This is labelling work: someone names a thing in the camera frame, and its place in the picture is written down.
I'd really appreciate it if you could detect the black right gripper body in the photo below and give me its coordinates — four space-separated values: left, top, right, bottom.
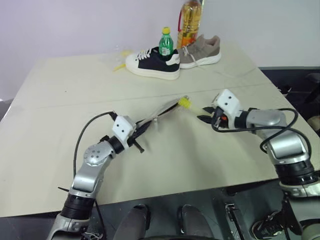
211 106 229 129

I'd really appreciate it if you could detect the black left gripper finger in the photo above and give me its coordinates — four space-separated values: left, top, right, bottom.
130 140 146 154
136 119 151 137

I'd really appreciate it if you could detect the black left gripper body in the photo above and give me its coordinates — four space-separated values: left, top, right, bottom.
127 125 141 149

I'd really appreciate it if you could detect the grey sneaker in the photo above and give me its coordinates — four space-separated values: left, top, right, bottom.
177 34 222 70

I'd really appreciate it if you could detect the black and white sneaker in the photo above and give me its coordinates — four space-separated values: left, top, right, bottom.
124 46 182 81

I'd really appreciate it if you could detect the clear bag with yellow pieces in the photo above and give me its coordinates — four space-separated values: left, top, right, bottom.
111 48 135 73

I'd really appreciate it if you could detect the dark rounded shape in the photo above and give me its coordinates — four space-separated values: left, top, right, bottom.
175 204 217 240
114 203 151 240

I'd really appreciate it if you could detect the green bottle with yellow cap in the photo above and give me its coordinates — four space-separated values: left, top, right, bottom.
158 26 175 58

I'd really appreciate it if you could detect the large cooking oil bottle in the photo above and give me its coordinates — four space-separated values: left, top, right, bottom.
176 0 204 49

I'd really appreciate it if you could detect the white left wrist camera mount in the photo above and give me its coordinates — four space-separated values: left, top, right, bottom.
111 115 137 151

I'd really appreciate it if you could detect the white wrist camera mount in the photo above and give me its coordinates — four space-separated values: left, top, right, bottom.
111 115 137 151
211 89 242 121

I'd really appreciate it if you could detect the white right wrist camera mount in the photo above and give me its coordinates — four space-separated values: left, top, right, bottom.
211 89 242 121

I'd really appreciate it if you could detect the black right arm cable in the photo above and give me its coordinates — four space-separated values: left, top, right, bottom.
211 107 312 163

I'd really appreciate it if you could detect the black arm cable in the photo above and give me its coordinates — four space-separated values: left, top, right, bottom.
73 111 118 180
211 107 312 163

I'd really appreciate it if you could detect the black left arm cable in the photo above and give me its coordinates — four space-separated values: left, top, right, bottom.
73 111 118 180

